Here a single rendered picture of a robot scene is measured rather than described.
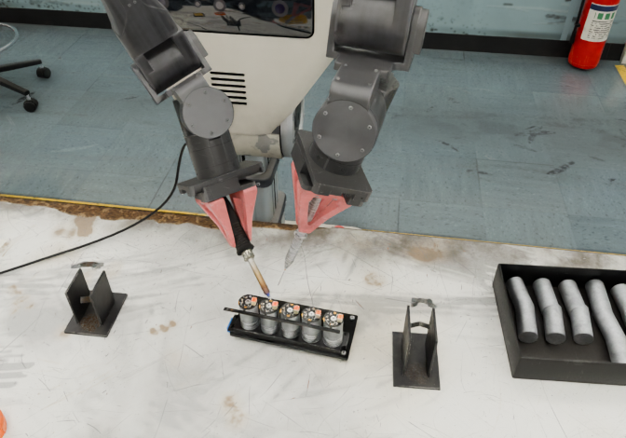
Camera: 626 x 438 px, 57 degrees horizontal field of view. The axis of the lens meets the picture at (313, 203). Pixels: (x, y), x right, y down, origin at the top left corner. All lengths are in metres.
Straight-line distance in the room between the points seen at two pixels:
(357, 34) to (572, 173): 2.03
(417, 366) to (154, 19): 0.52
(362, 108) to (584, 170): 2.11
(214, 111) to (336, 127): 0.20
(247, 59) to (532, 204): 1.53
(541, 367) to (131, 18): 0.63
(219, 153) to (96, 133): 1.99
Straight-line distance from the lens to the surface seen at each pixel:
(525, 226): 2.19
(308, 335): 0.75
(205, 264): 0.90
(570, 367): 0.79
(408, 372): 0.77
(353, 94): 0.49
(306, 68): 0.97
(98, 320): 0.86
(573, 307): 0.87
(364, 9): 0.54
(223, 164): 0.73
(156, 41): 0.71
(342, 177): 0.60
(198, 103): 0.66
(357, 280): 0.86
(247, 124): 1.05
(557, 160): 2.57
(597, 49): 3.28
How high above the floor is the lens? 1.38
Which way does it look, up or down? 40 degrees down
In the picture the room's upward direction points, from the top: straight up
